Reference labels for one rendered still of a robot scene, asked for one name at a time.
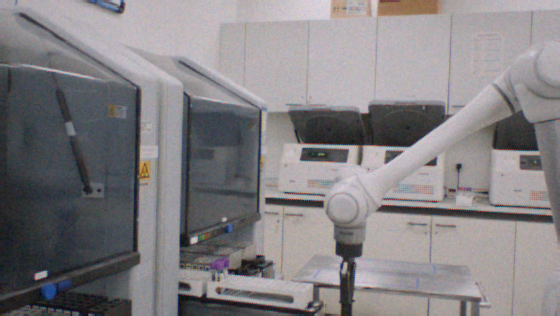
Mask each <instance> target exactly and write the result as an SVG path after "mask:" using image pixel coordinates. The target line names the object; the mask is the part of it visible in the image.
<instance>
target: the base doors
mask: <svg viewBox="0 0 560 316"><path fill-rule="evenodd" d="M265 212H270V213H279V214H270V213H265V230H264V256H265V260H270V261H273V263H275V262H276V270H275V273H276V274H281V269H282V274H284V281H290V282H291V279H292V277H294V276H295V275H296V274H297V272H299V271H300V270H301V268H302V266H304V265H305V264H306V263H307V262H308V261H309V260H310V259H311V258H312V257H313V256H314V255H315V254H316V255H327V256H336V255H335V241H337V240H334V239H333V238H334V224H333V223H332V222H331V221H330V220H329V218H328V216H327V215H326V213H325V211H324V209H323V208H297V207H284V206H274V205H265ZM286 213H290V214H302V215H303V216H302V217H301V216H289V215H286ZM277 220H280V223H278V224H277ZM308 221H312V222H318V223H322V225H318V224H308ZM409 222H410V223H418V224H424V223H426V224H427V225H416V224H407V223H409ZM436 224H444V225H453V224H454V225H456V228H453V227H442V226H436ZM276 225H278V232H277V234H276ZM515 227H516V241H515ZM385 229H401V232H389V231H385ZM425 232H427V234H424V233H425ZM435 232H437V233H438V234H437V235H435ZM551 240H556V241H557V238H556V230H555V225H554V224H538V223H525V222H512V221H500V220H487V219H462V218H449V217H436V216H432V225H431V216H421V215H409V214H398V213H372V214H371V215H370V216H369V217H368V218H367V229H366V240H365V241H364V242H361V243H363V248H362V256H361V257H359V258H370V259H381V260H392V261H414V262H425V263H430V248H431V263H436V264H447V265H458V266H468V267H469V270H470V272H471V274H472V276H473V278H474V280H480V283H481V284H482V286H483V288H484V290H485V294H486V295H487V297H488V299H489V301H490V303H491V309H485V308H480V316H512V306H513V316H540V311H541V300H542V294H543V288H544V285H545V282H546V279H547V278H548V277H549V275H550V273H551V272H552V271H553V270H554V269H556V267H559V266H560V251H559V246H558V244H552V243H550V242H551ZM282 242H283V245H282ZM514 247H515V261H514ZM513 267H514V280H513ZM512 287H513V299H512ZM352 299H355V302H353V303H352V316H427V314H428V298H421V297H412V296H403V295H394V294H385V293H367V292H357V291H354V298H352ZM319 300H322V301H324V304H326V314H333V315H340V305H341V304H340V303H339V301H340V290H339V289H329V288H320V292H319ZM428 316H459V301H458V300H449V299H431V298H429V314H428Z"/></svg>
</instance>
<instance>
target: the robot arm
mask: <svg viewBox="0 0 560 316"><path fill-rule="evenodd" d="M521 110H523V114H524V116H525V117H526V118H527V120H528V122H530V123H531V122H534V130H535V134H536V138H537V143H538V147H539V154H540V159H541V163H542V167H543V171H544V176H545V184H546V188H547V192H548V197H549V201H550V209H551V213H552V217H553V221H554V225H555V230H556V238H557V242H558V246H559V251H560V40H556V39H552V40H545V41H542V42H537V43H535V44H534V45H532V46H530V47H528V48H526V49H525V50H524V51H523V52H521V53H520V54H519V55H518V57H517V58H516V59H515V61H514V62H513V63H512V64H511V65H510V66H509V67H508V68H507V69H506V70H505V71H504V72H502V73H501V74H500V75H499V76H498V77H497V78H496V79H494V80H493V81H492V82H490V84H489V85H487V86H486V87H485V89H484V90H482V91H481V92H480V93H479V95H478V96H475V97H474V99H473V100H472V101H470V102H469V104H468V105H467V106H464V107H463V109H462V110H461V111H460V112H458V113H457V114H456V115H454V116H453V117H451V118H450V119H449V120H447V122H444V123H443V124H442V125H441V126H440V127H438V128H436V129H435V130H434V131H432V132H431V133H429V134H428V135H426V137H425V138H422V139H421V140H420V141H419V142H417V143H416V144H414V145H413V146H412V147H410V148H409V149H407V150H406V151H404V153H403V154H400V155H399V156H398V157H397V158H395V159H394V160H392V161H390V162H389V163H388V164H387V165H383V167H381V168H379V169H378V170H375V171H373V172H371V173H367V169H366V168H365V167H362V166H360V165H342V166H340V167H339V168H338V170H337V171H336V174H335V176H334V182H333V186H332V188H331V189H330V190H329V192H328V193H327V194H326V196H325V198H324V211H325V213H326V215H327V216H328V218H329V220H330V221H331V222H332V223H333V224H334V238H333V239H334V240H337V241H335V255H336V256H341V257H342V263H341V262H340V272H339V275H340V301H339V303H340V304H341V305H340V316H352V303H353V302H355V299H352V298H354V288H355V278H356V266H357V264H356V262H355V258H358V257H361V256H362V248H363V243H361V242H364V241H365V240H366V229H367V218H368V217H369V216H370V215H371V214H372V213H374V212H375V211H376V210H377V208H380V207H381V206H382V200H383V196H384V195H385V194H386V193H387V192H388V191H389V190H390V189H391V188H393V186H396V185H397V184H398V183H399V182H400V181H403V180H404V178H406V177H407V176H409V175H410V174H412V173H413V172H415V170H418V169H420V167H422V166H423V165H426V163H428V162H429V161H431V160H433V159H434V158H436V156H438V155H439V154H442V152H444V151H445V150H447V149H449V148H450V147H452V145H454V144H457V143H458V142H459V141H460V140H462V139H463V138H465V137H467V136H469V134H471V133H474V132H476V131H478V130H479V129H481V128H485V127H486V126H488V125H490V124H492V123H494V122H497V121H500V120H501V119H503V118H506V117H510V116H512V114H514V113H516V112H518V111H521ZM540 316H560V266H559V267H556V269H554V270H553V271H552V272H551V273H550V275H549V277H548V278H547V279H546V282H545V285H544V288H543V294H542V300H541V311H540Z"/></svg>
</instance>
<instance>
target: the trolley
mask: <svg viewBox="0 0 560 316"><path fill-rule="evenodd" d="M340 262H341V263H342V257H341V256H327V255H316V254H315V255H314V256H313V257H312V258H311V259H310V260H309V261H308V262H307V263H306V264H305V265H304V266H302V268H301V270H300V271H299V272H297V274H296V275H295V276H294V277H292V279H291V282H305V283H312V284H313V300H314V299H315V300H319V292H320V288H329V289H339V290H340V275H339V272H340ZM355 262H356V264H357V266H356V278H355V288H354V291H357V292H367V293H385V294H394V295H403V296H412V297H421V298H431V299H449V300H458V301H459V316H466V315H467V301H468V302H471V307H470V316H480V308H485V309H491V303H490V301H489V299H488V297H487V295H486V294H485V290H484V288H483V286H482V284H481V283H480V280H474V278H473V276H472V274H471V272H470V270H469V267H468V266H458V265H447V264H436V263H425V262H414V261H392V260H381V259H370V258H359V257H358V258H355ZM476 285H478V286H479V288H480V292H481V294H482V296H483V298H484V300H485V303H483V302H481V296H480V292H479V290H478V288H477V286H476Z"/></svg>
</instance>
